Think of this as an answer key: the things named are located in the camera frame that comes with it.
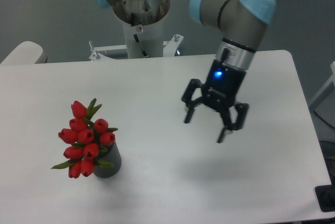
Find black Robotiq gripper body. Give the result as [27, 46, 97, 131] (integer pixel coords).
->
[201, 59, 246, 112]

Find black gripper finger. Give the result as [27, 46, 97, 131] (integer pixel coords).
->
[216, 102, 249, 143]
[181, 79, 203, 124]

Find red tulip bouquet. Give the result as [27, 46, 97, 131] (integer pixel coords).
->
[52, 98, 118, 178]

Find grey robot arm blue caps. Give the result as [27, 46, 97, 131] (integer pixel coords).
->
[94, 0, 276, 142]

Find dark grey ribbed vase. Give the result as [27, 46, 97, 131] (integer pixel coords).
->
[93, 143, 122, 178]

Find black device at table edge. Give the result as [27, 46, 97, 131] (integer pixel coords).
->
[315, 185, 334, 212]

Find white chair seat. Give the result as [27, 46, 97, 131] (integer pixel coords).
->
[1, 41, 49, 66]

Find white metal base frame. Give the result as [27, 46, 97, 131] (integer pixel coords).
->
[88, 33, 184, 61]

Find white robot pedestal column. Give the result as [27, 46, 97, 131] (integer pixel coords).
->
[112, 0, 170, 51]

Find white furniture frame right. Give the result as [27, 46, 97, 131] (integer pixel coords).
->
[308, 61, 335, 127]

